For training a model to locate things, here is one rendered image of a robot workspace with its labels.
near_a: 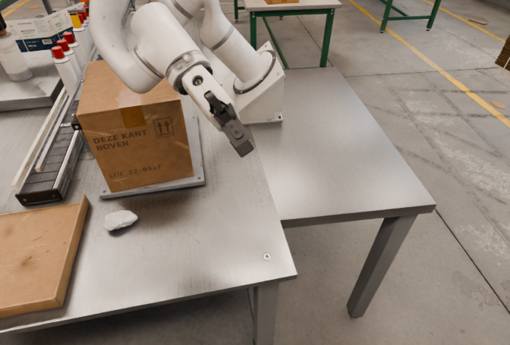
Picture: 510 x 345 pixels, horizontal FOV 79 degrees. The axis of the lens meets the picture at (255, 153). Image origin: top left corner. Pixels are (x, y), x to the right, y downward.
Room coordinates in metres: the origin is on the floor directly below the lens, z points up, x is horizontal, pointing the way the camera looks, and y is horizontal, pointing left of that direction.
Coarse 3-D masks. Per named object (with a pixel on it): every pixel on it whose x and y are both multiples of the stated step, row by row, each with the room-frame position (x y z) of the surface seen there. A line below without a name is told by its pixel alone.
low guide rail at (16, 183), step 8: (64, 88) 1.10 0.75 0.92; (64, 96) 1.05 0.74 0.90; (56, 104) 0.98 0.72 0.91; (56, 112) 0.95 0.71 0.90; (48, 120) 0.88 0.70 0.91; (48, 128) 0.85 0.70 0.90; (40, 136) 0.79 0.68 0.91; (40, 144) 0.77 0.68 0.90; (32, 152) 0.71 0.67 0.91; (24, 160) 0.67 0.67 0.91; (32, 160) 0.69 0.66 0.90; (24, 168) 0.64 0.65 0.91; (16, 176) 0.61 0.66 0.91; (24, 176) 0.62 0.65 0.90; (16, 184) 0.58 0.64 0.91
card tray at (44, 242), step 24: (0, 216) 0.53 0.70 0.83; (24, 216) 0.53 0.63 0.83; (48, 216) 0.53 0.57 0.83; (72, 216) 0.53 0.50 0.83; (0, 240) 0.46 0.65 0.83; (24, 240) 0.46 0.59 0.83; (48, 240) 0.46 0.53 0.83; (72, 240) 0.44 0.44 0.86; (0, 264) 0.39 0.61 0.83; (24, 264) 0.39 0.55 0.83; (48, 264) 0.39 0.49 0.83; (72, 264) 0.39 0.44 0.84; (0, 288) 0.33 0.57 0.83; (24, 288) 0.33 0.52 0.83; (48, 288) 0.33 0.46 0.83; (0, 312) 0.27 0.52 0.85; (24, 312) 0.28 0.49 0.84
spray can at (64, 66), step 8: (56, 48) 1.08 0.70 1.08; (56, 56) 1.06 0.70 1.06; (64, 56) 1.08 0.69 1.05; (56, 64) 1.06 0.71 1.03; (64, 64) 1.06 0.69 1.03; (64, 72) 1.05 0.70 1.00; (72, 72) 1.07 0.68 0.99; (64, 80) 1.06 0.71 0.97; (72, 80) 1.06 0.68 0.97; (72, 88) 1.06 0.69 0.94; (80, 88) 1.08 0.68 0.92
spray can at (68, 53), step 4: (60, 40) 1.15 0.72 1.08; (64, 40) 1.15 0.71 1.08; (60, 44) 1.13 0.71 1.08; (64, 44) 1.13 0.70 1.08; (64, 48) 1.13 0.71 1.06; (68, 48) 1.14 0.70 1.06; (64, 52) 1.13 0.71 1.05; (68, 52) 1.13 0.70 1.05; (72, 52) 1.14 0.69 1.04; (68, 56) 1.12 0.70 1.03; (72, 56) 1.13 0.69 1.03; (72, 60) 1.13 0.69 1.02; (76, 60) 1.15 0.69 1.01; (72, 64) 1.12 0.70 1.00; (76, 64) 1.14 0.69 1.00; (76, 68) 1.13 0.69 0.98; (76, 72) 1.13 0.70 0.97; (80, 72) 1.14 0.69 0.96
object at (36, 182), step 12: (96, 60) 1.44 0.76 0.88; (72, 108) 1.00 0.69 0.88; (60, 132) 0.86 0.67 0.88; (72, 132) 0.86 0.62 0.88; (60, 144) 0.79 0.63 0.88; (60, 156) 0.73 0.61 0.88; (48, 168) 0.67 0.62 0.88; (60, 168) 0.68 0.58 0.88; (36, 180) 0.62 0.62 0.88; (48, 180) 0.62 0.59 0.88; (24, 192) 0.58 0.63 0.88; (36, 192) 0.58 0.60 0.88
